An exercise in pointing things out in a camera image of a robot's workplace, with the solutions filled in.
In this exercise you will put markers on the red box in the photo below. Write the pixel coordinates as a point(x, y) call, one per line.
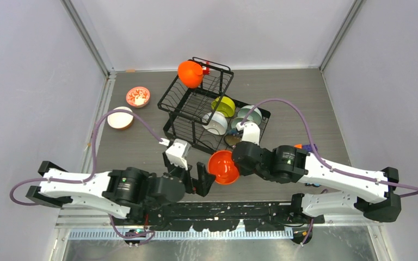
point(205, 68)

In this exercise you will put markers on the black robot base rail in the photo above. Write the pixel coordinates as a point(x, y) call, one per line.
point(218, 216)

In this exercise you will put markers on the white bowl red floral pattern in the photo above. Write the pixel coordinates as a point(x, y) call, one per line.
point(138, 97)

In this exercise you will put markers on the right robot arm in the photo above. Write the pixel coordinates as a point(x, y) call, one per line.
point(370, 193)

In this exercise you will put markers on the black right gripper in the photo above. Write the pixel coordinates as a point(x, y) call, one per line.
point(243, 171)

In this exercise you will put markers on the grey building block plate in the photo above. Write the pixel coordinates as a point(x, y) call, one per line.
point(310, 147)

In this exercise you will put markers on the celadon bowl with flower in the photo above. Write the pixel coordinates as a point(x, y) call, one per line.
point(236, 122)

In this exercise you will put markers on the black wire dish rack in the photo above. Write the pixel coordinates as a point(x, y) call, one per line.
point(191, 110)

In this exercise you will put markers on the mint textured bowl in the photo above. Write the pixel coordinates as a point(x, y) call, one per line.
point(254, 116)

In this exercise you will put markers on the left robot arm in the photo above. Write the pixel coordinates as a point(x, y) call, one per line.
point(124, 194)

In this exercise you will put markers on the yellow-green bowl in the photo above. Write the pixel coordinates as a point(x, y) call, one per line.
point(224, 105)

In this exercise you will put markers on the white ribbed bowl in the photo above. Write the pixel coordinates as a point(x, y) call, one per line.
point(216, 125)

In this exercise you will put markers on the dark blue glazed bowl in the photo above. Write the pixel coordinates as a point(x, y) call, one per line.
point(232, 137)

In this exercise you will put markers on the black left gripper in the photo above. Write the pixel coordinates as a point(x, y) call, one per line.
point(201, 185)

